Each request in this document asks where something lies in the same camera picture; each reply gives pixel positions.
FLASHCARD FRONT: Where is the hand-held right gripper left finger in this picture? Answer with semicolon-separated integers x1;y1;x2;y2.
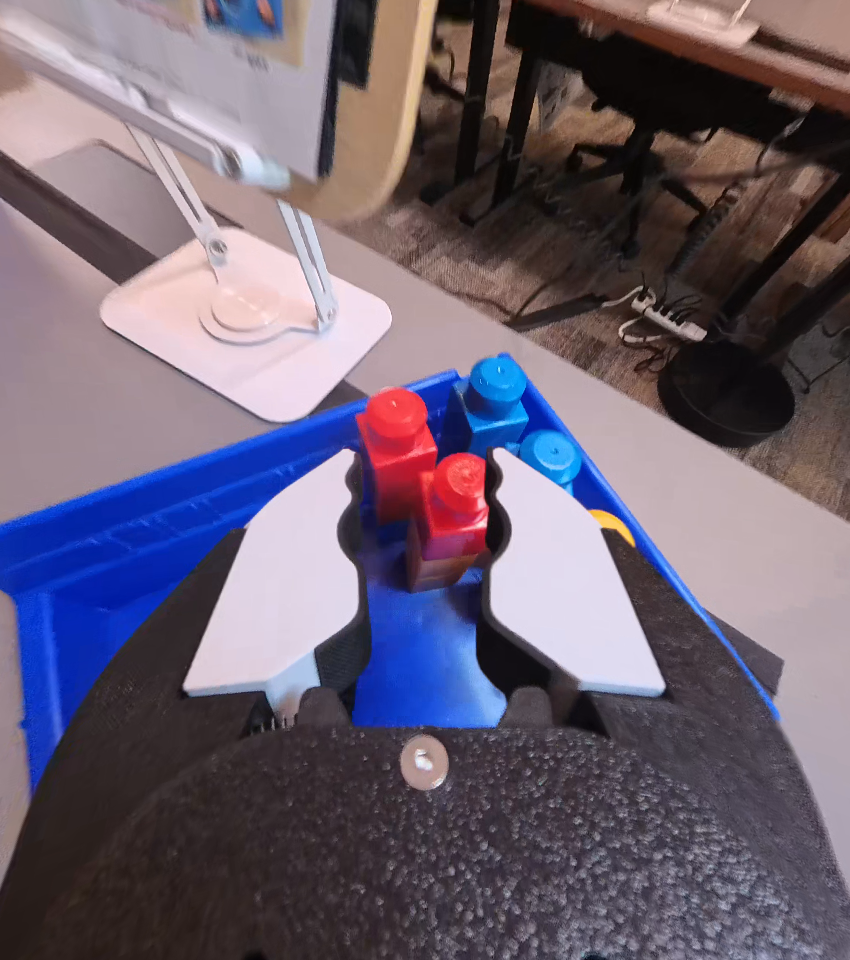
183;448;373;729

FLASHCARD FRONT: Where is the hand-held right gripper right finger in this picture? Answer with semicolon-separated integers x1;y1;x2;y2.
476;447;667;723

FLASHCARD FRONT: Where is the blue mega block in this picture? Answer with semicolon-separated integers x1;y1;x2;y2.
446;358;531;460
518;429;583;496

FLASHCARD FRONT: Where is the red mega block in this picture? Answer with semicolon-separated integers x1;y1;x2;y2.
356;388;438;496
374;487;426;530
421;452;491;543

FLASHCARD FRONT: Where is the blue plastic bin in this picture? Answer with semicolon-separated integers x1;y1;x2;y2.
0;352;782;792

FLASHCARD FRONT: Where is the black round base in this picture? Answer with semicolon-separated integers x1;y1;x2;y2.
657;339;797;450

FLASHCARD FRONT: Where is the white document stand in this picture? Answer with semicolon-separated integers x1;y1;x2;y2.
646;0;762;45
0;0;441;423

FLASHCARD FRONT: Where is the white power strip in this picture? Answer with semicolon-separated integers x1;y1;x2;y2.
603;285;709;345

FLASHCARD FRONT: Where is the black office chair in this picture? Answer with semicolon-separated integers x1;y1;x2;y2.
567;30;711;260

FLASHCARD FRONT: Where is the printed instruction sheet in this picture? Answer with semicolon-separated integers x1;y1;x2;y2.
0;0;339;181

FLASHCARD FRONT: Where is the wooden desk with black legs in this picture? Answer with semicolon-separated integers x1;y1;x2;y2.
462;0;850;361

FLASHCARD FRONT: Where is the coiled black cable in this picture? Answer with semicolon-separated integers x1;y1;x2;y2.
666;180;742;279

